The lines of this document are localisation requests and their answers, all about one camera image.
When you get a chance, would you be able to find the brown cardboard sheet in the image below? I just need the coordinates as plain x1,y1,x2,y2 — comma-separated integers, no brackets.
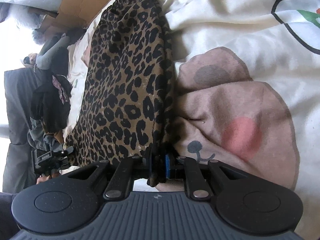
38,0,110,36

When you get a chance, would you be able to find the dark grey pillow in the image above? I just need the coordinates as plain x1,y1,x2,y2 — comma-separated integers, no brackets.
3,68,39,193

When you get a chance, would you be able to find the grey neck pillow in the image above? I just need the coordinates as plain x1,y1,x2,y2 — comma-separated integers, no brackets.
35,35,70,70

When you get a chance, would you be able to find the grey crumpled garment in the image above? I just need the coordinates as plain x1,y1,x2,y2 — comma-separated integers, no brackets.
27,118,63,152

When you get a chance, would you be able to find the person's left hand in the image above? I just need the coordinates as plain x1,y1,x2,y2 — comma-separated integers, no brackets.
36,171,61,184

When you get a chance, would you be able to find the leopard print garment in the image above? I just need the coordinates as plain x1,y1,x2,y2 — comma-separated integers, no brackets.
65,0,175,187

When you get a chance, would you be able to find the black clothes pile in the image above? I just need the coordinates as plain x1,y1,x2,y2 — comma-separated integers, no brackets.
28,28,86,133

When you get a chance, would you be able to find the white bear print bedsheet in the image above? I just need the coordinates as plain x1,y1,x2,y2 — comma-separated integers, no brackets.
64,0,319,239

